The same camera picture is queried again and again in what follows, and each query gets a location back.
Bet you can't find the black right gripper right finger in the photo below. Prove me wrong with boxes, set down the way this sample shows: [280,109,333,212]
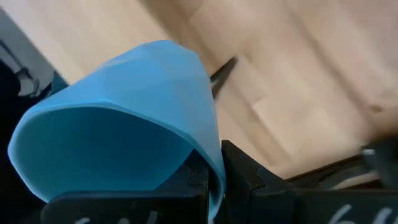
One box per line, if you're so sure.
[218,139,398,224]

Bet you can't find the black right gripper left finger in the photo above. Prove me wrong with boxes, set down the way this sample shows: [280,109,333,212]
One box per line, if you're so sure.
[40,149,209,224]

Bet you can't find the wooden shelf black metal legs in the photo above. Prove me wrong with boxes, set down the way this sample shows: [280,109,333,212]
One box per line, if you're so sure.
[210,55,239,100]

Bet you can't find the blue mug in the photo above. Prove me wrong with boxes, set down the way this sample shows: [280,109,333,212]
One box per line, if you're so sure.
[7,39,226,218]

